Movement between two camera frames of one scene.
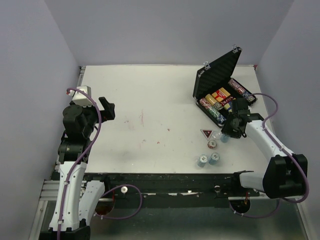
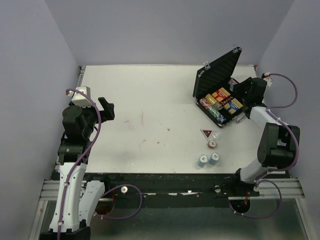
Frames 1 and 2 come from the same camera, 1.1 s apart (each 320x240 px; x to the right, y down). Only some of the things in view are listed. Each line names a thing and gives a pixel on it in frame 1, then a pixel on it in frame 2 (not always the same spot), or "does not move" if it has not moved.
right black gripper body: x=229 y=126 to x=242 y=89
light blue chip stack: x=202 y=161 does not move
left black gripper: x=108 y=113 does not move
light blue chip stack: x=214 y=158 does not move
